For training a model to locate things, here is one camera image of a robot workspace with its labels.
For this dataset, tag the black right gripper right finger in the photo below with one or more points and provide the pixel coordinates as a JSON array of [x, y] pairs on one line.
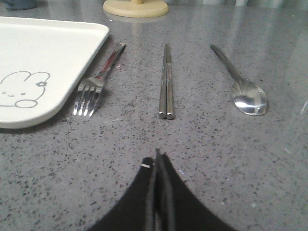
[[177, 207]]

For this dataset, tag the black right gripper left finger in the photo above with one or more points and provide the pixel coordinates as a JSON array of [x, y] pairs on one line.
[[135, 211]]

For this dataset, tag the silver metal fork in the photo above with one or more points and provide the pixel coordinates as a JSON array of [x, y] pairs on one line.
[[89, 89]]

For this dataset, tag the silver metal spoon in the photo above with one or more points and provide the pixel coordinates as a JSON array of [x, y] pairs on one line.
[[247, 96]]

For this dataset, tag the cream rabbit print tray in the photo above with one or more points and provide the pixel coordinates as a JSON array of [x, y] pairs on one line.
[[41, 62]]

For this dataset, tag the wooden mug tree stand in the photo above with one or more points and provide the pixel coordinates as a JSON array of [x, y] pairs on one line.
[[136, 8]]

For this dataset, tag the grey curtain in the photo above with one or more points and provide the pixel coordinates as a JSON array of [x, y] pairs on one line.
[[286, 4]]

